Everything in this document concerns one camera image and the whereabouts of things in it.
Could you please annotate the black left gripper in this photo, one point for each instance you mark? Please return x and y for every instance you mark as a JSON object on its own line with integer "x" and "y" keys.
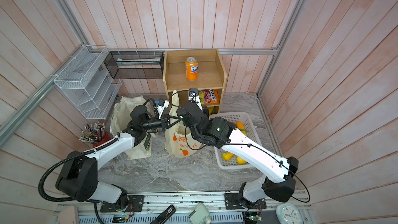
{"x": 165, "y": 123}

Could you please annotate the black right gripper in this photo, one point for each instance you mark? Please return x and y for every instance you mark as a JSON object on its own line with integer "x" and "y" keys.
{"x": 206, "y": 112}

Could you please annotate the floral canvas tote bag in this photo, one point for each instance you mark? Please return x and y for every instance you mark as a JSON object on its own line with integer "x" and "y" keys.
{"x": 119, "y": 121}

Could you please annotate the yellow plastic grocery bag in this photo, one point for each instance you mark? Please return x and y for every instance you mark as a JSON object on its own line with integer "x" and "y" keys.
{"x": 179, "y": 141}

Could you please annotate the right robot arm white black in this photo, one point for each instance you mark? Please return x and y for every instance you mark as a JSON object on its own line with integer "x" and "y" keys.
{"x": 278, "y": 180}

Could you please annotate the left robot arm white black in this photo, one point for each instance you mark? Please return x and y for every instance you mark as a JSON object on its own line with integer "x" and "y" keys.
{"x": 78, "y": 178}

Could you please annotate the yellow green snack bag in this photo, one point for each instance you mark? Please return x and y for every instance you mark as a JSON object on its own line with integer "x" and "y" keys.
{"x": 202, "y": 95}

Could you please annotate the orange snack bag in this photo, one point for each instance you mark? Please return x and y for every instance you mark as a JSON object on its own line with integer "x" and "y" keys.
{"x": 211, "y": 96}

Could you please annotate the orange Fanta can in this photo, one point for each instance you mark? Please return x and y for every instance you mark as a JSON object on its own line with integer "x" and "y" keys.
{"x": 191, "y": 68}

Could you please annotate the red pen holder with pens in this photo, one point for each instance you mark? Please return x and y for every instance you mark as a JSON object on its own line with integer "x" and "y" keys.
{"x": 94, "y": 134}

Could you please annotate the orange fruit toy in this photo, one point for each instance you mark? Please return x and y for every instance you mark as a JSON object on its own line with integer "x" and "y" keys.
{"x": 241, "y": 127}

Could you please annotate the white plastic fruit basket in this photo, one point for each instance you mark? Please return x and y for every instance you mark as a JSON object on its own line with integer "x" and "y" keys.
{"x": 251, "y": 133}

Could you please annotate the yellow corn toy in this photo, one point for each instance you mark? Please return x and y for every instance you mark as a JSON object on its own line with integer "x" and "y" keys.
{"x": 227, "y": 156}

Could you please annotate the black remote handset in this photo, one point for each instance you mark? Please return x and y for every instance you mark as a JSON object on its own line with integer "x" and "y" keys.
{"x": 165, "y": 215}

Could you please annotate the grey small display device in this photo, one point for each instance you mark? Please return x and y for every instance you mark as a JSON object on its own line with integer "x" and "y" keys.
{"x": 200, "y": 215}

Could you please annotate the white round clock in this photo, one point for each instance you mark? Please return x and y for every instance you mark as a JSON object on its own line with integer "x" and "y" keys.
{"x": 288, "y": 213}

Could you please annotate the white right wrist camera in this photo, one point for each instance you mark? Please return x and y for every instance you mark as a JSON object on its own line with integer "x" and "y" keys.
{"x": 193, "y": 96}

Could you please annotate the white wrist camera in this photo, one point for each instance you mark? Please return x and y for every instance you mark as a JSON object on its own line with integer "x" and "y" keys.
{"x": 160, "y": 106}
{"x": 193, "y": 96}

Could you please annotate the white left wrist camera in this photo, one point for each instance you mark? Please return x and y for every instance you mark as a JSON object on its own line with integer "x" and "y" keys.
{"x": 160, "y": 106}

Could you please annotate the white wire mesh shelf rack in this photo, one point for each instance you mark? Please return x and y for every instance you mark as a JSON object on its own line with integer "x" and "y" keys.
{"x": 87, "y": 83}

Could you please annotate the black mesh wall basket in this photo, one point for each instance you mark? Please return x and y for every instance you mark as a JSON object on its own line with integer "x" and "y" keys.
{"x": 135, "y": 64}

